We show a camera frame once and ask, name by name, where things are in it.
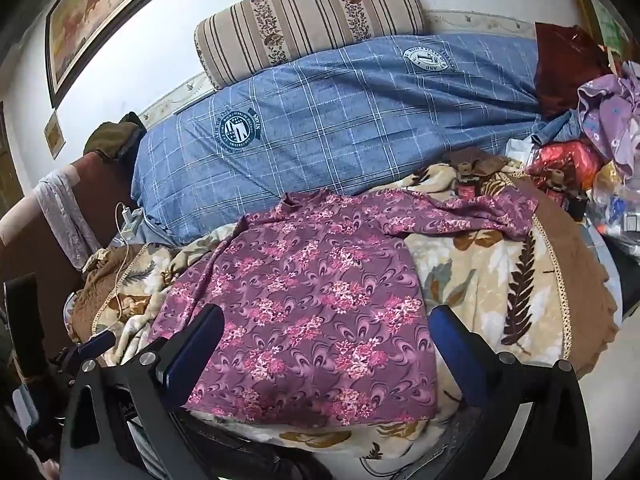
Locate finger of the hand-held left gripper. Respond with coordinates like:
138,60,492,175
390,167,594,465
50,331,117,377

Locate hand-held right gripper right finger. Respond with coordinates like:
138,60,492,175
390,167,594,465
429,304,593,480

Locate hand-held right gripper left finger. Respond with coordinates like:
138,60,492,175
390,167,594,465
60,304,226,480

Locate purple floral shirt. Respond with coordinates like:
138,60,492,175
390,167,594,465
159,187,540,428

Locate beige leaf print blanket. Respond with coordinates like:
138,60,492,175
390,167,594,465
67,162,623,480

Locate white lace cloth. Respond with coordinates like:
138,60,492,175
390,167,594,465
34,169,103,272

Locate olive green cloth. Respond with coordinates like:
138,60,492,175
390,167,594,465
83,112,148,162

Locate red shiny bag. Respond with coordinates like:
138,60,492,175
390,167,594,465
529,140,605,192

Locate blue checked quilt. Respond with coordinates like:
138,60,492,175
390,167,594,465
131,34,576,241

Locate lilac floral cloth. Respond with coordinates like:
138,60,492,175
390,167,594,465
577,60,640,181

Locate dark red cloth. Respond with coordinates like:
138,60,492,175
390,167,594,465
533,22,617,120

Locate white charger with cable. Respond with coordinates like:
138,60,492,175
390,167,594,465
89,202,145,337

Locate small wall picture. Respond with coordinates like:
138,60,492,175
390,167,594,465
43,110,64,153

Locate framed wall painting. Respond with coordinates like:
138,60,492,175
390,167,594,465
45,0,211,109

